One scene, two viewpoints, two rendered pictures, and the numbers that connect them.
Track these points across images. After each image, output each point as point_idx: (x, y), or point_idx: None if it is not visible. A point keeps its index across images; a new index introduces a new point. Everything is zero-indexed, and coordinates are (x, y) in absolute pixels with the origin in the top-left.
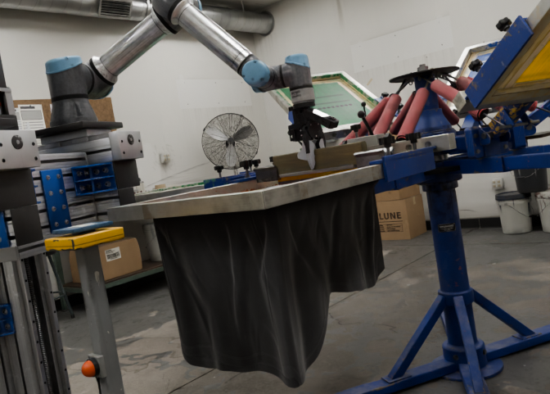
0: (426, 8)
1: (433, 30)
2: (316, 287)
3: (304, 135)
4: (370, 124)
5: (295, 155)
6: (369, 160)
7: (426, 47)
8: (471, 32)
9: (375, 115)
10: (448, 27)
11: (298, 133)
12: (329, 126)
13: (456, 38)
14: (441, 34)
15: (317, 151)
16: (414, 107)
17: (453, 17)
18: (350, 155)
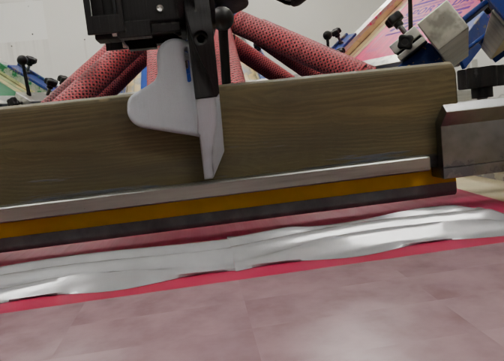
0: None
1: (20, 15)
2: None
3: (200, 4)
4: (103, 83)
5: (94, 109)
6: (502, 136)
7: (11, 34)
8: (69, 25)
9: (113, 65)
10: (40, 14)
11: None
12: None
13: (50, 29)
14: (31, 22)
15: (229, 97)
16: (231, 52)
17: (47, 4)
18: (402, 116)
